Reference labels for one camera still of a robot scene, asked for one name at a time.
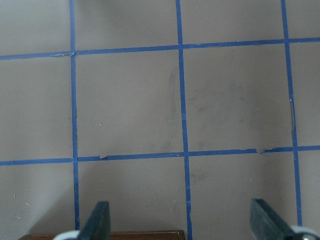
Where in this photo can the dark wooden drawer cabinet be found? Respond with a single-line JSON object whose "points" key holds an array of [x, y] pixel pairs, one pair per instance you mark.
{"points": [[127, 235]]}

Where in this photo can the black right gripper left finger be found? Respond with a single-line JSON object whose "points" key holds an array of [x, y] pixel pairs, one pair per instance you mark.
{"points": [[98, 225]]}

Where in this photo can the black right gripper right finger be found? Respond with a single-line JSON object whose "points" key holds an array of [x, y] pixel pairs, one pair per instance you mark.
{"points": [[266, 224]]}

